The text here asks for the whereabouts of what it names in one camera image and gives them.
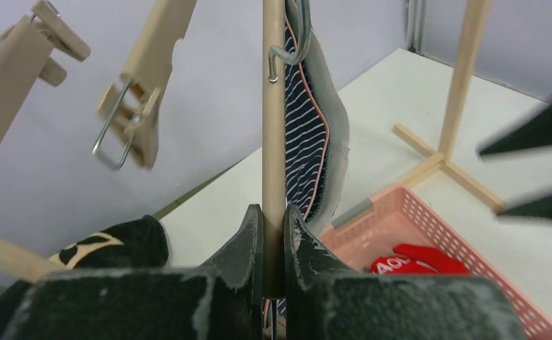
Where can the pink perforated plastic basket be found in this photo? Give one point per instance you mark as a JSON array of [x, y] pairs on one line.
[[396, 215]]

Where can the dark striped boxer shorts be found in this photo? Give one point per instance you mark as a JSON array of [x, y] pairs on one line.
[[317, 139]]

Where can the black beige flower blanket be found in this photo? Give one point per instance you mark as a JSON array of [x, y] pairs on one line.
[[139, 243]]

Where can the wooden hanger holding striped boxers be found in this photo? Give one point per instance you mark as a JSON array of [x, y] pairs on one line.
[[273, 202]]

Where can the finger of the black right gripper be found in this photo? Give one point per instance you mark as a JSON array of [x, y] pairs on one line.
[[539, 207], [533, 133]]

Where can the wooden clothes rack frame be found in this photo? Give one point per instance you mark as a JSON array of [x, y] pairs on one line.
[[26, 265]]

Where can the red printed underwear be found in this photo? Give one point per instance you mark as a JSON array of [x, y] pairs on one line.
[[412, 259]]

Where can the wooden clip hanger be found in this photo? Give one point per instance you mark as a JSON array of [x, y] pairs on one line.
[[132, 110], [25, 50]]

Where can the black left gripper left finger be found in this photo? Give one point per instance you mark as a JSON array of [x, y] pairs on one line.
[[238, 264]]

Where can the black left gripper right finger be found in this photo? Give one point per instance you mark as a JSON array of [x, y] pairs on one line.
[[306, 258]]

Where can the empty wooden clip hanger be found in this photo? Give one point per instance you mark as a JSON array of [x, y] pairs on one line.
[[25, 50]]

